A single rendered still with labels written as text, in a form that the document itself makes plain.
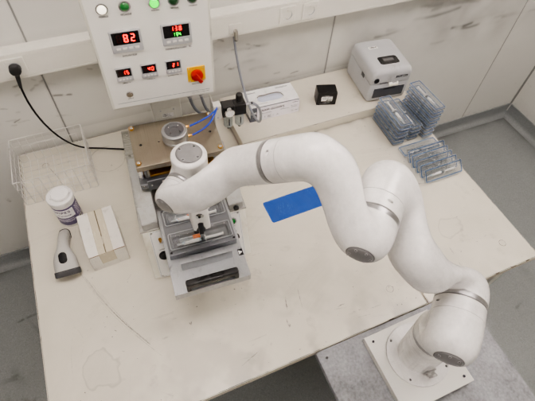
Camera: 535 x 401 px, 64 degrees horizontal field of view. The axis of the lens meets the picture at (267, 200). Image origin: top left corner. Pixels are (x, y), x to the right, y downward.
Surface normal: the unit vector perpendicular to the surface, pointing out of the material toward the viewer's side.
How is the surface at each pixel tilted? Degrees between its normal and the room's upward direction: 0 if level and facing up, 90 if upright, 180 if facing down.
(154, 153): 0
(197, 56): 90
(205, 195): 67
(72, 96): 90
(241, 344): 0
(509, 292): 0
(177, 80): 90
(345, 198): 51
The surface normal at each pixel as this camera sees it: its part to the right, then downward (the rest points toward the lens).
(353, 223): -0.60, 0.04
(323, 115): 0.05, -0.58
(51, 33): 0.39, 0.76
